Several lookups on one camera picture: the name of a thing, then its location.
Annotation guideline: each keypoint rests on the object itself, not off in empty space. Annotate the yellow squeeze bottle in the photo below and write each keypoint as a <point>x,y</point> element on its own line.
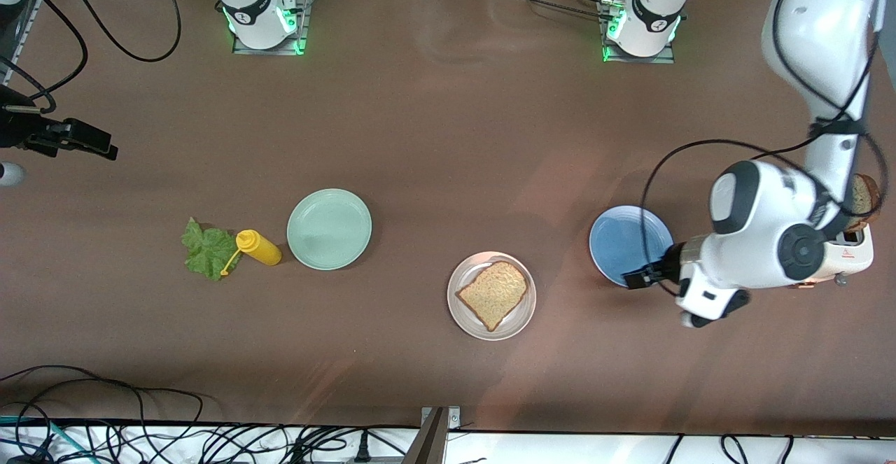
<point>262,248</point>

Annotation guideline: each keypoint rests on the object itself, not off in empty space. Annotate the beige plate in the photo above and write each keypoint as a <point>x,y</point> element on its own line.
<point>518,317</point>

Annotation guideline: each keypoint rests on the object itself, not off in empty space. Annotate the black power plug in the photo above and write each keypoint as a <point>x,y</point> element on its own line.
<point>362,450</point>

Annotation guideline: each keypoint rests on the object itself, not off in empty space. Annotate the white toaster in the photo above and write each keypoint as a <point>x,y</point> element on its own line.
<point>854,257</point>

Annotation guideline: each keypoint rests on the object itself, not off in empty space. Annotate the brown bread slice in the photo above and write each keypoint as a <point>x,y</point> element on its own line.
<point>864,201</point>
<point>493,292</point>

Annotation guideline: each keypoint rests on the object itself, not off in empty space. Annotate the mint green plate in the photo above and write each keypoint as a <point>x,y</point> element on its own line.
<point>329,229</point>

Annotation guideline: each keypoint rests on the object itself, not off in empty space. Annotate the green lettuce leaf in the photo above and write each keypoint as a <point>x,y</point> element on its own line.
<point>206,250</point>

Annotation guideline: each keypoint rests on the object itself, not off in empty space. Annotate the grey metal bracket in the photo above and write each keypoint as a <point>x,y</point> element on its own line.
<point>430,443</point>

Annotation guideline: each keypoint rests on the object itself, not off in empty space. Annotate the blue plate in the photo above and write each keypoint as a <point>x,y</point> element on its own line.
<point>619,240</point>

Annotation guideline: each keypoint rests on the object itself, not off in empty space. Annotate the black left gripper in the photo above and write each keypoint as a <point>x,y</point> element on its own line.
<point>662,268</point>

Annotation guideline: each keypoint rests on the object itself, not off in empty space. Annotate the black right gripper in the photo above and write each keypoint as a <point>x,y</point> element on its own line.
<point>21,131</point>

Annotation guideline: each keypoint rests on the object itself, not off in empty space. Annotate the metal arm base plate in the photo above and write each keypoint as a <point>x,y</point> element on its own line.
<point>303,9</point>
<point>665,59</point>

